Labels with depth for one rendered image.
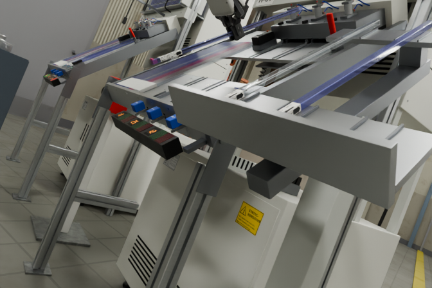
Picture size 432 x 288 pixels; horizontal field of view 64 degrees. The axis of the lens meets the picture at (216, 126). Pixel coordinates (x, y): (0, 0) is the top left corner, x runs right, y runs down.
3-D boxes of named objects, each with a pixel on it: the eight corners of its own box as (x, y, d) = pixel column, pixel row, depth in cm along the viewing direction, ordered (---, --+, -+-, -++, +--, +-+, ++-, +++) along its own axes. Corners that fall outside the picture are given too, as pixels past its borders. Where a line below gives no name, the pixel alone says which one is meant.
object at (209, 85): (209, 132, 71) (205, 118, 70) (113, 94, 125) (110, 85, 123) (276, 98, 79) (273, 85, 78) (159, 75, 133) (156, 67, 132)
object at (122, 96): (207, 146, 71) (198, 114, 69) (112, 101, 125) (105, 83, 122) (213, 143, 72) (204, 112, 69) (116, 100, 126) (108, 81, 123)
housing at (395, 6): (393, 49, 101) (391, -1, 96) (278, 47, 141) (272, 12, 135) (409, 40, 104) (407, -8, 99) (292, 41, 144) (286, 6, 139)
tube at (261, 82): (206, 117, 50) (204, 110, 50) (200, 115, 51) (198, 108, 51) (379, 24, 76) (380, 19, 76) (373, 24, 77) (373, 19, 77)
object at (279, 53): (328, 80, 88) (326, 60, 86) (198, 65, 142) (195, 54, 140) (401, 40, 102) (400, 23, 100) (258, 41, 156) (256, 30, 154)
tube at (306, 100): (260, 137, 42) (259, 126, 42) (252, 134, 43) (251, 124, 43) (434, 26, 68) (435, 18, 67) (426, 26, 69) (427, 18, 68)
